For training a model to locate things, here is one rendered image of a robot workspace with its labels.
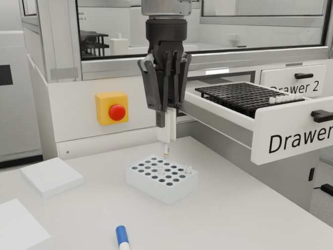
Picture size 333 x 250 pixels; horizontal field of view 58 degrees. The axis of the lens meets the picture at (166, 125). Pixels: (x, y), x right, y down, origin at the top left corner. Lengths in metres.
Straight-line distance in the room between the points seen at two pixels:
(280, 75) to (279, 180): 0.43
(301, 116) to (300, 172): 0.71
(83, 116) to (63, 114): 0.05
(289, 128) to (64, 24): 0.52
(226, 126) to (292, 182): 0.70
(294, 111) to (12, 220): 0.52
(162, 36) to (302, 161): 0.93
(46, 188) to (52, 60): 0.29
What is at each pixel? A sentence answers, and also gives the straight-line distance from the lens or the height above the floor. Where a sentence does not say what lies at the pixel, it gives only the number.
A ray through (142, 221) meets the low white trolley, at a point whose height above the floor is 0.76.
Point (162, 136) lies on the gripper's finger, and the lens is 0.60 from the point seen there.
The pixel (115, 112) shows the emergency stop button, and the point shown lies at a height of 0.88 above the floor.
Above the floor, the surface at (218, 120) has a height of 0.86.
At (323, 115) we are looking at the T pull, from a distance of 0.64.
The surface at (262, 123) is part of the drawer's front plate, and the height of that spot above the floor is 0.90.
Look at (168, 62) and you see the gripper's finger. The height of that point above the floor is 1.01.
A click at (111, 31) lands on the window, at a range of 0.77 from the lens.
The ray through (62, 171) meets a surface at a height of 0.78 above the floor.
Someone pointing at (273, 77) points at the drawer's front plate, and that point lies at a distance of 1.03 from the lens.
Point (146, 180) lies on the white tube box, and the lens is 0.59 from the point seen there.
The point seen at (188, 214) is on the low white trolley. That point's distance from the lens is 0.55.
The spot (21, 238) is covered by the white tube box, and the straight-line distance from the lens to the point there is 0.46.
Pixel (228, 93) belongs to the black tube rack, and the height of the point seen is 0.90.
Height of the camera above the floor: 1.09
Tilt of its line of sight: 20 degrees down
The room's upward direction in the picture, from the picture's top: straight up
